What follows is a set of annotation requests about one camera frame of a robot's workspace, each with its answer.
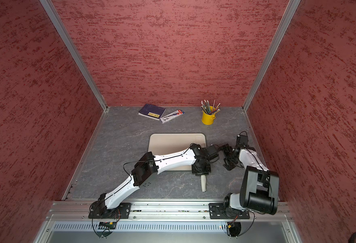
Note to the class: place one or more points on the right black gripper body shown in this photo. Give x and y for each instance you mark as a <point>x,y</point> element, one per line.
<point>233,157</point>

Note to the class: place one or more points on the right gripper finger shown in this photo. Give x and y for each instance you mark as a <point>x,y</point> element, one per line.
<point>226,150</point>
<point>229,165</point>

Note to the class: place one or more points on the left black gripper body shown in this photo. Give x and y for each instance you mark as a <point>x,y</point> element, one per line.
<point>203,169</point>

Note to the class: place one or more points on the knife with cream handle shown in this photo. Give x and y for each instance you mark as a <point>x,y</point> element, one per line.
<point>203,183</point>

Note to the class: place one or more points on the beige cutting board green rim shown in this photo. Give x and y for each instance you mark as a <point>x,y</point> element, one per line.
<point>163,144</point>

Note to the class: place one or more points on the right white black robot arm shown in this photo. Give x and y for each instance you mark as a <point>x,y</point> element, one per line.
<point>259,189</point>

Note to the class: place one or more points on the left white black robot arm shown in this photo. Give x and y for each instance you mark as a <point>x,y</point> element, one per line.
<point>147,169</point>

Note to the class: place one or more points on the yellow metal pencil cup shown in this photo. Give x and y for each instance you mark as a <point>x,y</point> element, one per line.
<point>207,119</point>

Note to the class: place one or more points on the coloured pencils bunch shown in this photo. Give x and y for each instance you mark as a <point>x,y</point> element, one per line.
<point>208,109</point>

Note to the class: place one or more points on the white pen box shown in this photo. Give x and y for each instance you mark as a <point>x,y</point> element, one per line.
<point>171,116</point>

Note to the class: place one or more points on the dark blue notebook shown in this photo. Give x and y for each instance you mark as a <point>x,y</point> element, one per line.
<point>152,111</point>

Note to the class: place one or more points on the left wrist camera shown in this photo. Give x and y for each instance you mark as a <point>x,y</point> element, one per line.
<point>212,152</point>

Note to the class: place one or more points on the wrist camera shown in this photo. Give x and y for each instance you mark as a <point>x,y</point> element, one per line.
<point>212,152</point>
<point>242,141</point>

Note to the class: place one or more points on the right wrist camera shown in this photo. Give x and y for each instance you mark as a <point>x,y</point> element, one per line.
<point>242,141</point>

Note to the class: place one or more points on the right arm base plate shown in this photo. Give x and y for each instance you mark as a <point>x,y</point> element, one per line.
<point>218,211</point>

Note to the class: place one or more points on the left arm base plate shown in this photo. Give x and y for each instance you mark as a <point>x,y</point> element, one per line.
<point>98,210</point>

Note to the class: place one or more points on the aluminium front rail frame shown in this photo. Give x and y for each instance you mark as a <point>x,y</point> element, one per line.
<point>165,221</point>

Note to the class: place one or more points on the right corner aluminium post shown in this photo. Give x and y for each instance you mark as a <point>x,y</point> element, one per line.
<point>277,38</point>

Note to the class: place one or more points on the corner aluminium post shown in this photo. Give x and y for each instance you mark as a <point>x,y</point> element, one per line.
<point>277,38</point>
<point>63,33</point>

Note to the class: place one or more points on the left corner aluminium post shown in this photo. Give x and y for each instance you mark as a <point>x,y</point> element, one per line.
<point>63,33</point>

